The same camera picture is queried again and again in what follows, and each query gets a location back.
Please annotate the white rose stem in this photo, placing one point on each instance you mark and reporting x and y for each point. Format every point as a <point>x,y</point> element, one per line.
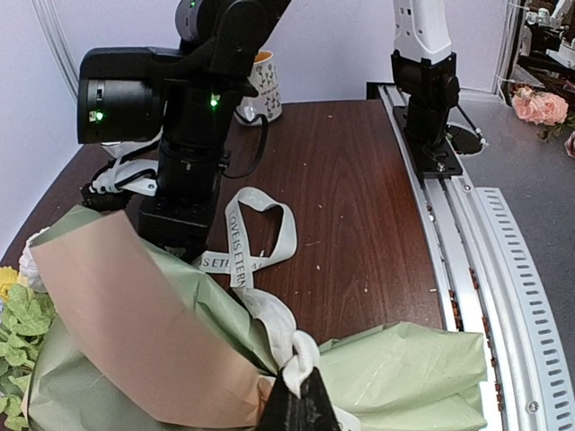
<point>28,271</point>

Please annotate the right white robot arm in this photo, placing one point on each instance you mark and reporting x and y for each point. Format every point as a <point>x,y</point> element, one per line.
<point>178,105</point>

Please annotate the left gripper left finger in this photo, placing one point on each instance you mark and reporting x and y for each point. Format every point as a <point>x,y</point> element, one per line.
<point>284,411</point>

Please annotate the white patterned mug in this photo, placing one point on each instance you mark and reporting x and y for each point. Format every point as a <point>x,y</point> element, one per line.
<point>264,78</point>

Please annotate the pink flower on floor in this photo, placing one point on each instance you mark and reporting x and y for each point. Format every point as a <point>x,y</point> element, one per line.
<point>540,108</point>

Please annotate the pale yellow flower stem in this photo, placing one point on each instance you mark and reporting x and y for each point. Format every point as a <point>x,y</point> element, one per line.
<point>26,317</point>

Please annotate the pink wrapping paper sheet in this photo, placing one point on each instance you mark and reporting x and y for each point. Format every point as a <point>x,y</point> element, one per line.
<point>145,341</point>

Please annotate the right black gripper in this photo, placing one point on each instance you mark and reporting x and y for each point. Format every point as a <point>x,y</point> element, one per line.
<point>181,230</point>

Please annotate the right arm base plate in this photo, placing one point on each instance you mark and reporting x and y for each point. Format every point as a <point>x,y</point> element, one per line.
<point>430,160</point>

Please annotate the front aluminium rail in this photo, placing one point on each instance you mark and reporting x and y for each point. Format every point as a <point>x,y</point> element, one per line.
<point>487,278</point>

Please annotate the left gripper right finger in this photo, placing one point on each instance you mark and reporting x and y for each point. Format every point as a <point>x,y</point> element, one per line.
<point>316,410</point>

